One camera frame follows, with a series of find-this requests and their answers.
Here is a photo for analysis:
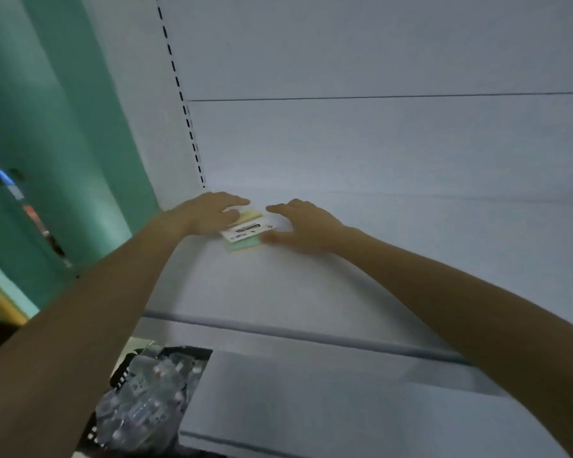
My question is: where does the person's left hand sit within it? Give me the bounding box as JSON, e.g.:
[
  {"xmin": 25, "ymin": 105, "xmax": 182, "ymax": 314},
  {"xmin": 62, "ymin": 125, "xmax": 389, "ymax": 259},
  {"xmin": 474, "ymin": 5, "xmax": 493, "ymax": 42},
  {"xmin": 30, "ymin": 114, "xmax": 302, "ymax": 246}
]
[{"xmin": 166, "ymin": 192, "xmax": 251, "ymax": 237}]

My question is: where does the person's right hand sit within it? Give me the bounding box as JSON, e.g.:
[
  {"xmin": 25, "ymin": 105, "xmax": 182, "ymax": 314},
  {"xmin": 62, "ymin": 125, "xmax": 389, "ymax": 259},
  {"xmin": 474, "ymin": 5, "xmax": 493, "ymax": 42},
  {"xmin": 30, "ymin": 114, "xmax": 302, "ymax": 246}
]
[{"xmin": 260, "ymin": 198, "xmax": 359, "ymax": 255}]

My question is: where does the pastel sticky note pack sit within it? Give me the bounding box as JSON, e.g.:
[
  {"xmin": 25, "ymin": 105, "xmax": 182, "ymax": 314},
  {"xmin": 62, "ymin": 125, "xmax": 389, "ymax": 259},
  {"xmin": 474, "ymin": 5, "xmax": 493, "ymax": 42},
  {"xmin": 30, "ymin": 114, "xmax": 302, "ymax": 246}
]
[{"xmin": 220, "ymin": 208, "xmax": 294, "ymax": 254}]

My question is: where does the person's right forearm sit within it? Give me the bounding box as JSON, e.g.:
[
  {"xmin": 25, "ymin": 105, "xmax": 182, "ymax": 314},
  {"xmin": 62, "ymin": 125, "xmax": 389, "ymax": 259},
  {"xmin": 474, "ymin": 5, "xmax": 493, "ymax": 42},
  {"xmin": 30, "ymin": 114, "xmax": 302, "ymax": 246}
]
[{"xmin": 332, "ymin": 227, "xmax": 573, "ymax": 458}]

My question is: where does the person's left forearm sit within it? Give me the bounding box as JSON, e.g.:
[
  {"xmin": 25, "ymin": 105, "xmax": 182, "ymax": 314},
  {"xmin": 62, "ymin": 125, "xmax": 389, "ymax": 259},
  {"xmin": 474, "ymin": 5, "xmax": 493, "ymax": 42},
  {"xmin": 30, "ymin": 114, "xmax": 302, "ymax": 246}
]
[{"xmin": 0, "ymin": 212, "xmax": 192, "ymax": 458}]

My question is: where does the white metal shelving unit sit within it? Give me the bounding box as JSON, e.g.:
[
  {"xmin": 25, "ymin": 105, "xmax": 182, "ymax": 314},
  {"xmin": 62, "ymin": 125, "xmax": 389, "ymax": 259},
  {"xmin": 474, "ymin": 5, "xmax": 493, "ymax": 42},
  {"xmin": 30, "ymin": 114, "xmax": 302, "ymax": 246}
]
[{"xmin": 79, "ymin": 0, "xmax": 573, "ymax": 458}]

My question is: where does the green pillar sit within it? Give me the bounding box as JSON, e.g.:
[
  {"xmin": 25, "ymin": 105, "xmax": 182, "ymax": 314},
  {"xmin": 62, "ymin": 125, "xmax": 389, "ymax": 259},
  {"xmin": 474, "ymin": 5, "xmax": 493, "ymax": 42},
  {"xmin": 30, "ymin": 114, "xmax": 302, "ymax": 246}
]
[{"xmin": 0, "ymin": 0, "xmax": 162, "ymax": 325}]

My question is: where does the pile of clear plastic packets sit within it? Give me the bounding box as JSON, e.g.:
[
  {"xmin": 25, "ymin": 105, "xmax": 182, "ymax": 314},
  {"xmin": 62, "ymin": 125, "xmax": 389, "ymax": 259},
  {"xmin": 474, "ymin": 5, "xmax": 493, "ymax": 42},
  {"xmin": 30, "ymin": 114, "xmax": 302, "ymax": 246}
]
[{"xmin": 95, "ymin": 345, "xmax": 206, "ymax": 456}]

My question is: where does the black plastic basket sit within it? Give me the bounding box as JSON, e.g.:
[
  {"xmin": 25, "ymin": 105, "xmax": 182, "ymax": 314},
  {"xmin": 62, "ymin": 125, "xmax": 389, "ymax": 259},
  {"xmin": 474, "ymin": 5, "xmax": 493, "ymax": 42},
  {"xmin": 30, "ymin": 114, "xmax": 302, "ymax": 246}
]
[{"xmin": 74, "ymin": 345, "xmax": 214, "ymax": 458}]

